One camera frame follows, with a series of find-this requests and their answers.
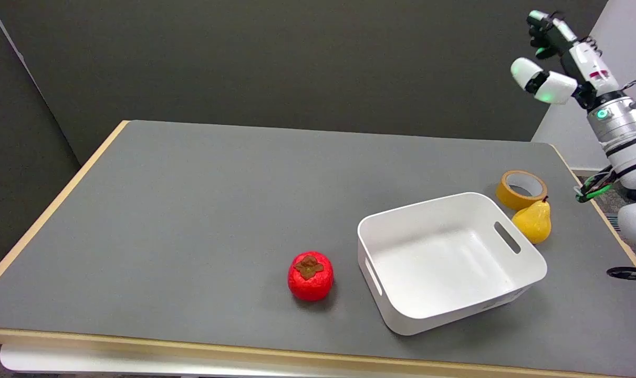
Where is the yellow tape roll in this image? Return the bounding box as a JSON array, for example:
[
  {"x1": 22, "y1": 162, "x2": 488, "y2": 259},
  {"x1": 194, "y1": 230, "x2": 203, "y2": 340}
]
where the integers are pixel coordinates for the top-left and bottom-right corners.
[{"x1": 496, "y1": 170, "x2": 548, "y2": 212}]

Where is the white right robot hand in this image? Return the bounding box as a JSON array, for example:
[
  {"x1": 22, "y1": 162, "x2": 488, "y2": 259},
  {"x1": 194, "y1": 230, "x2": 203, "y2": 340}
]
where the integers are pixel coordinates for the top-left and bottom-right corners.
[{"x1": 510, "y1": 10, "x2": 627, "y2": 110}]

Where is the white plastic bin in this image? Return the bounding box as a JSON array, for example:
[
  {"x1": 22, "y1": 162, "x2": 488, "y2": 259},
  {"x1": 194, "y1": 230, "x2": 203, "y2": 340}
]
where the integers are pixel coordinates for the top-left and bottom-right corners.
[{"x1": 357, "y1": 192, "x2": 548, "y2": 336}]

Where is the yellow toy pear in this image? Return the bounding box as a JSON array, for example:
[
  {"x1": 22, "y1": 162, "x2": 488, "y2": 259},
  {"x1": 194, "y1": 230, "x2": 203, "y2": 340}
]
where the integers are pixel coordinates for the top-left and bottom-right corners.
[{"x1": 512, "y1": 196, "x2": 552, "y2": 244}]

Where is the red toy persimmon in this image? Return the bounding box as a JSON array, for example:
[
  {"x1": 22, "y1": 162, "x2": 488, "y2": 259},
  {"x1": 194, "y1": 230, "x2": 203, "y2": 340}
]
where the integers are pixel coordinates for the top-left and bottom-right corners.
[{"x1": 288, "y1": 251, "x2": 335, "y2": 302}]

